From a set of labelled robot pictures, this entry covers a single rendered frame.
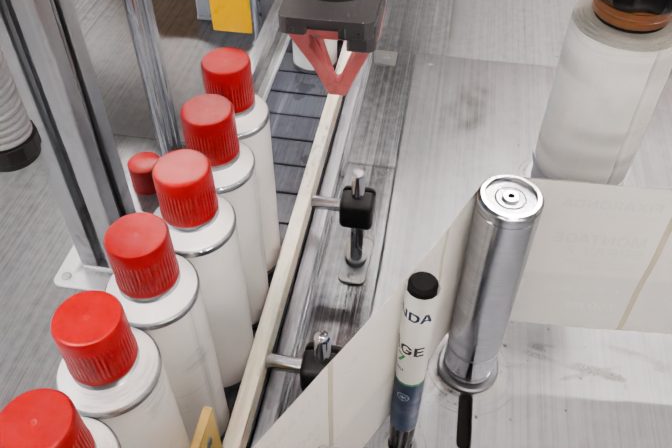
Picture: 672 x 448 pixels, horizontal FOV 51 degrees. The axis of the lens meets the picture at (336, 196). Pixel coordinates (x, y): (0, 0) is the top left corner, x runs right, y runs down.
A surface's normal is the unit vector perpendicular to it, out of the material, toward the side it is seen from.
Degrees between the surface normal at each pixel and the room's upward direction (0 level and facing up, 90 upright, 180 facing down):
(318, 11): 1
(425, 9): 0
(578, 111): 87
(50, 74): 90
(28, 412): 3
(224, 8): 90
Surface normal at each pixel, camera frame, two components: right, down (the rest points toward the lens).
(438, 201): 0.00, -0.70
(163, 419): 0.93, 0.26
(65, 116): -0.18, 0.70
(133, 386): 0.54, -0.24
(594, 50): -0.74, 0.51
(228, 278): 0.73, 0.49
